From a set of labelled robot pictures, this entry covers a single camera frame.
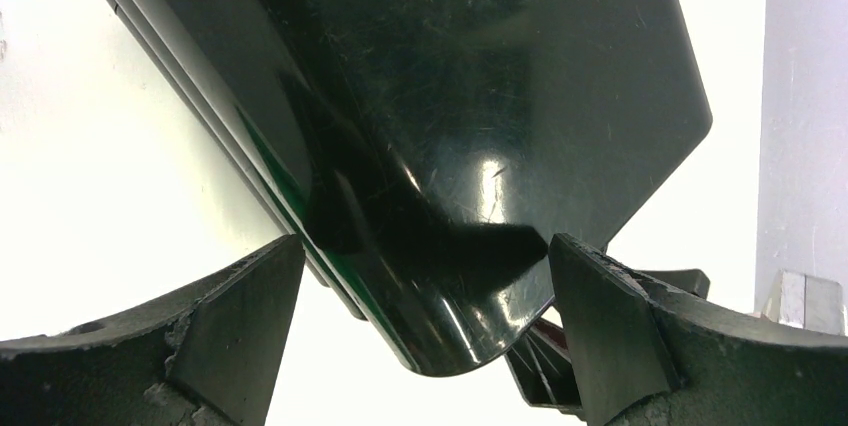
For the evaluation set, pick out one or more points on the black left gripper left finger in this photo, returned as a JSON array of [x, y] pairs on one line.
[[207, 353]]

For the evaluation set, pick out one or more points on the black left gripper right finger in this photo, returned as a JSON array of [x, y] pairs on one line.
[[645, 352]]

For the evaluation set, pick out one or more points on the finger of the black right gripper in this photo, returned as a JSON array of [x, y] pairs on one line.
[[541, 367]]

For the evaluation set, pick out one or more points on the black drawer organizer box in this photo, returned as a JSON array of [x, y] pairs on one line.
[[428, 150]]

